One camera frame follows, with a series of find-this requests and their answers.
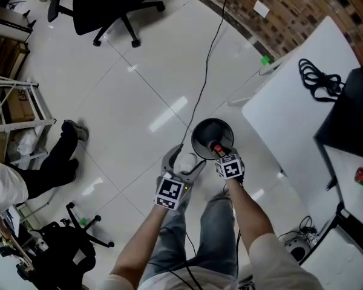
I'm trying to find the person's white shoe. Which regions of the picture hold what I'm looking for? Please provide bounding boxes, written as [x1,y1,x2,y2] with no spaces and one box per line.
[178,152,199,175]

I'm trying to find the person's left forearm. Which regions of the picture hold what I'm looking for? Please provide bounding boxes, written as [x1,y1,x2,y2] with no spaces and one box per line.
[110,203,171,284]

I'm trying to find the black cable on clothing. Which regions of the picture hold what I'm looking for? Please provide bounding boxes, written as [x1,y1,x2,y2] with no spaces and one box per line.
[146,227,242,290]

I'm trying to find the wooden crate shelf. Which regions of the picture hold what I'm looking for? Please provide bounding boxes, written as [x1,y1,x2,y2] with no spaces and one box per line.
[0,31,30,80]

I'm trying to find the tangle of black cables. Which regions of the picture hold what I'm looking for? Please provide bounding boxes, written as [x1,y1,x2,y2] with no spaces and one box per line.
[277,215,320,249]

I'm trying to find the wooden stick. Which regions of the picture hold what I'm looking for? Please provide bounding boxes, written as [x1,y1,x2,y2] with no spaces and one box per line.
[0,211,34,273]

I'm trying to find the person's white shirt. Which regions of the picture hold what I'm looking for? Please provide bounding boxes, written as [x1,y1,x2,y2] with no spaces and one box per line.
[102,233,325,290]

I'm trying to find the black round trash can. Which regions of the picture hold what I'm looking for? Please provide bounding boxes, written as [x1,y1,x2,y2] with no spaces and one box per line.
[191,117,235,161]

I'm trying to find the black office chair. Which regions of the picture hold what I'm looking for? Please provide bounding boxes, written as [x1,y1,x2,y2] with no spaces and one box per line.
[30,202,116,290]
[47,0,166,48]

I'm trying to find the round grey device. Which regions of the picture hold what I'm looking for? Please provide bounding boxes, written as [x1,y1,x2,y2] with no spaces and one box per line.
[285,237,312,265]

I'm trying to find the coiled black cable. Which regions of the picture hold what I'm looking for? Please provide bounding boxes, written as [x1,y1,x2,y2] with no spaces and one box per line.
[298,58,346,103]

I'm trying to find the white metal shelf rack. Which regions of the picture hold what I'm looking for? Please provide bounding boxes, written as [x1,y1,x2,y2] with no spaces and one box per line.
[0,72,57,166]

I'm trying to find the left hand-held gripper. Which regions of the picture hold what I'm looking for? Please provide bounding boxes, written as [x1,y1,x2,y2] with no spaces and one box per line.
[153,143,208,211]

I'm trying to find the white table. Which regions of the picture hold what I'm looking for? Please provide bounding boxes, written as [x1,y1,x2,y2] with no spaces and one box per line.
[227,16,361,195]

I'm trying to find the person's blue jeans legs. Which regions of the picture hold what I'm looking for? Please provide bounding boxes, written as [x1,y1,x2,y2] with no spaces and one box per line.
[138,190,240,284]

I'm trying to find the white plastic bag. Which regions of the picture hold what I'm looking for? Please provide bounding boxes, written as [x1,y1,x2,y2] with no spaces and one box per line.
[15,127,39,157]

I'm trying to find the long black floor cable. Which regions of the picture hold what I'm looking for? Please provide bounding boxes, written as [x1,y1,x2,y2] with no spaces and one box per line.
[180,0,232,146]

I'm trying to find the white wall plate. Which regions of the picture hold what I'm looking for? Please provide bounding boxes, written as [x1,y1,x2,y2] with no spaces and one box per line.
[253,0,270,18]

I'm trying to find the person's right forearm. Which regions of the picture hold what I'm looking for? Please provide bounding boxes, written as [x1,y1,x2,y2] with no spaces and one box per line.
[225,177,276,251]

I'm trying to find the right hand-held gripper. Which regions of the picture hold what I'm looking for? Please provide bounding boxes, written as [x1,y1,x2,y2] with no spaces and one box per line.
[214,146,246,185]

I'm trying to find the brown cardboard box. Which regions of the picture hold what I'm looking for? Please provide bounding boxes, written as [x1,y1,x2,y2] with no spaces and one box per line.
[2,86,38,124]

